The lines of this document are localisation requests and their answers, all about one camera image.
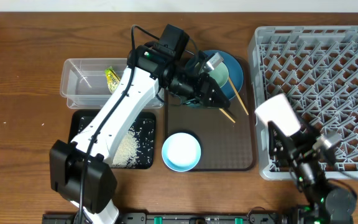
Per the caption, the wooden chopstick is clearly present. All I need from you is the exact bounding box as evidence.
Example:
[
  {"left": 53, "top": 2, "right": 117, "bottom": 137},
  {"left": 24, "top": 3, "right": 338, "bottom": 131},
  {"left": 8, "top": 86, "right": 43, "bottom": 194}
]
[
  {"left": 228, "top": 76, "right": 249, "bottom": 116},
  {"left": 219, "top": 108, "right": 236, "bottom": 123}
]

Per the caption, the dark blue plate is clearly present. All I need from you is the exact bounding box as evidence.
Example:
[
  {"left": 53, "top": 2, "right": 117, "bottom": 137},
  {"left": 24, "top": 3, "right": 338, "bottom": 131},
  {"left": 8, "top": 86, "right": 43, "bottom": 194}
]
[{"left": 204, "top": 50, "right": 244, "bottom": 100}]

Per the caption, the brown serving tray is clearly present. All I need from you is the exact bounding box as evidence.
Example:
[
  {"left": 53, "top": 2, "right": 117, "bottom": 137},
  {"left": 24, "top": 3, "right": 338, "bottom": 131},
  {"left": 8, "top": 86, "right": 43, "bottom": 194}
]
[{"left": 165, "top": 57, "right": 257, "bottom": 171}]

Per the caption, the pink cup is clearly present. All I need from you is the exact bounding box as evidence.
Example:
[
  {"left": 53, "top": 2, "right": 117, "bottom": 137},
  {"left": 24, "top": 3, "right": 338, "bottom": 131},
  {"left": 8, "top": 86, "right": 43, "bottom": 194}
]
[{"left": 255, "top": 93, "right": 301, "bottom": 137}]

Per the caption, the grey dishwasher rack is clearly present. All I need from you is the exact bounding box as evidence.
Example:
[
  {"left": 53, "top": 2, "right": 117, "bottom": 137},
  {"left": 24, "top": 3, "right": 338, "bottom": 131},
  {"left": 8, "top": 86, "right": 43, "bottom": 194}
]
[{"left": 248, "top": 26, "right": 358, "bottom": 179}]

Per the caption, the clear plastic bin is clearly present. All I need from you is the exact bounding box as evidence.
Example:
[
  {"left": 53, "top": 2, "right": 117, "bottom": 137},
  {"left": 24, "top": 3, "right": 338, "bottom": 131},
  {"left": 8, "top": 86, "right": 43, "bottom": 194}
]
[{"left": 60, "top": 58, "right": 164, "bottom": 110}]

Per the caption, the black tray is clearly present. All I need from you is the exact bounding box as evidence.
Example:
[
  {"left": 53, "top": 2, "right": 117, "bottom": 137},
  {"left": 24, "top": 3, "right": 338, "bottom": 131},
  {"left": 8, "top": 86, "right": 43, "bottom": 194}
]
[{"left": 68, "top": 110, "right": 156, "bottom": 169}]

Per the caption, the pile of rice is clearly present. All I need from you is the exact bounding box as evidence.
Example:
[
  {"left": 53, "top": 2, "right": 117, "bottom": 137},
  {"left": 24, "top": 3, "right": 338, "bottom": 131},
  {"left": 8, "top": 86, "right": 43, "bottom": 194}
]
[{"left": 111, "top": 113, "right": 156, "bottom": 169}]

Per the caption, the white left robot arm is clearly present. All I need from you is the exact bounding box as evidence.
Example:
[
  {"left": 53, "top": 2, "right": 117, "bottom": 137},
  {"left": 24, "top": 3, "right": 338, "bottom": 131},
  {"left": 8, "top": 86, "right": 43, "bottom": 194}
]
[{"left": 49, "top": 25, "right": 230, "bottom": 223}]

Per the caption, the light blue bowl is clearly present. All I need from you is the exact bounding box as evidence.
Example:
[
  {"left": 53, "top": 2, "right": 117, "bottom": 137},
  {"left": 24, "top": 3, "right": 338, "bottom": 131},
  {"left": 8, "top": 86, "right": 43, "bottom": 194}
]
[{"left": 162, "top": 133, "right": 201, "bottom": 172}]

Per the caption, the yellow snack wrapper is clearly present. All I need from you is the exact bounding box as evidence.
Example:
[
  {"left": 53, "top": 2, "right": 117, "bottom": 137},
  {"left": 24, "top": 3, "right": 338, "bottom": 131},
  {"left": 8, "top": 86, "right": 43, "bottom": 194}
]
[{"left": 104, "top": 67, "right": 121, "bottom": 93}]

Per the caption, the mint green bowl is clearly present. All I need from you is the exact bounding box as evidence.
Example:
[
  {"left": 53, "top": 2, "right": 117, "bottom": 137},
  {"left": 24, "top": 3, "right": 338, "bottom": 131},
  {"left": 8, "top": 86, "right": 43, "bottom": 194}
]
[{"left": 208, "top": 62, "right": 229, "bottom": 88}]

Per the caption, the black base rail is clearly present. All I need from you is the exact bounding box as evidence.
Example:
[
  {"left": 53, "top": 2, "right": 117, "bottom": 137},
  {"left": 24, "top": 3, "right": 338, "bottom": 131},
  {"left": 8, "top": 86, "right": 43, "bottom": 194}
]
[{"left": 41, "top": 212, "right": 291, "bottom": 224}]

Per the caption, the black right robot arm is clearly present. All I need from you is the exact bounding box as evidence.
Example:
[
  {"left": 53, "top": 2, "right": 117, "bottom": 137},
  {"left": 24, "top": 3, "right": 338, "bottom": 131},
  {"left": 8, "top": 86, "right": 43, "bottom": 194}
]
[{"left": 268, "top": 121, "right": 357, "bottom": 223}]

